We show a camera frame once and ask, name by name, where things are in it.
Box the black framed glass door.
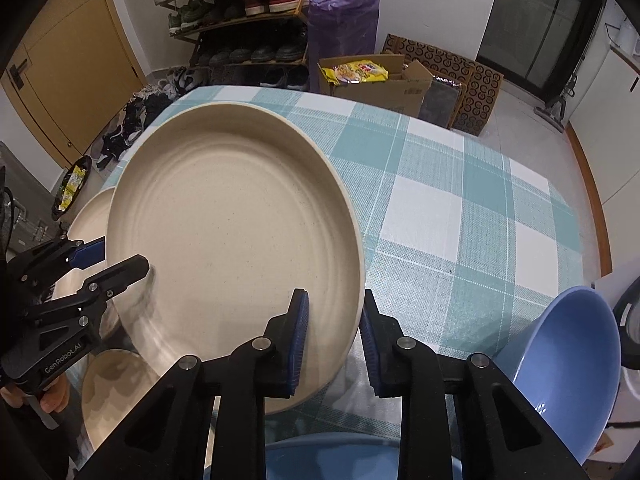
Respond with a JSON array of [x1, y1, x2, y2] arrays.
[[475, 0, 608, 106]]

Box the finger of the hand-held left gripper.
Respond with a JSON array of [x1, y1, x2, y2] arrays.
[[12, 238, 107, 302], [22, 254, 151, 327]]

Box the ring-patterned brown cardboard sheet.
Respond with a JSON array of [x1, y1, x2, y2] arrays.
[[382, 35, 503, 136]]

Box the beige trash bin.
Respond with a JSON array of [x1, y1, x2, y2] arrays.
[[50, 155, 94, 221]]

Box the grey floor mop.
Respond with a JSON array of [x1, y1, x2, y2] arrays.
[[534, 50, 586, 123]]

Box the dark grey flat pad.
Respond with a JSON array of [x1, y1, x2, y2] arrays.
[[420, 77, 468, 128]]

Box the scattered pile of shoes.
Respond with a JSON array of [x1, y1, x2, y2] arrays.
[[92, 67, 211, 168]]

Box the blue ceramic bowl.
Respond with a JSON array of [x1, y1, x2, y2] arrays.
[[265, 435, 461, 480], [492, 286, 622, 465]]

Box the open brown cardboard box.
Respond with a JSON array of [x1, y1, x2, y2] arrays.
[[320, 55, 433, 118]]

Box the purple plastic bag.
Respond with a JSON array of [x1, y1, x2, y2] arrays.
[[307, 0, 381, 93]]

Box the beige ceramic plate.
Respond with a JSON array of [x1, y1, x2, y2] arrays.
[[81, 349, 166, 453], [104, 105, 366, 416], [52, 187, 121, 341]]

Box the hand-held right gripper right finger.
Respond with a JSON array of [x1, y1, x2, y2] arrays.
[[361, 289, 591, 480]]

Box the yellow snack packet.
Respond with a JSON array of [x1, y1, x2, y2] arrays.
[[322, 60, 389, 86]]

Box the teal checked tablecloth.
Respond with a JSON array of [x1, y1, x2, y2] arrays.
[[65, 85, 583, 480]]

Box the white base cabinet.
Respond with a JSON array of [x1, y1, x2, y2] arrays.
[[565, 10, 640, 211]]

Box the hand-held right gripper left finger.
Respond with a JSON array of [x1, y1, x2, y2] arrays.
[[75, 287, 311, 480]]

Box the wooden door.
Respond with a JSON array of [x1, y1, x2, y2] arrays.
[[0, 0, 148, 171]]

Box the person's left hand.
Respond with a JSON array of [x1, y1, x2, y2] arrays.
[[1, 376, 72, 428]]

